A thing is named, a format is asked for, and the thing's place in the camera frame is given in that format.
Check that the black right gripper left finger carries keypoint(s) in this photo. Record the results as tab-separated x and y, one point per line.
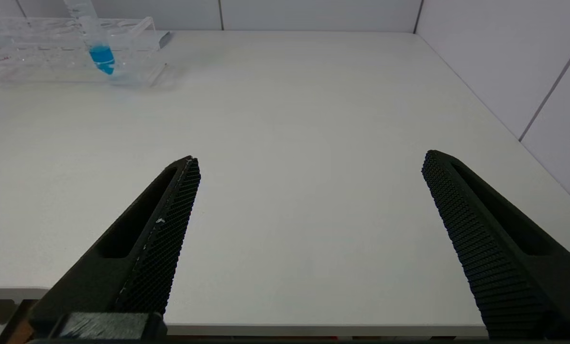
137	258

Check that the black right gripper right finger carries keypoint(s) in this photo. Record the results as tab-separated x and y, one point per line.
505	267

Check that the test tube with blue pigment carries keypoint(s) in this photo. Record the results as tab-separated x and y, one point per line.
102	57

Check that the clear acrylic test tube rack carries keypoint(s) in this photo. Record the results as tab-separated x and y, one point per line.
36	57

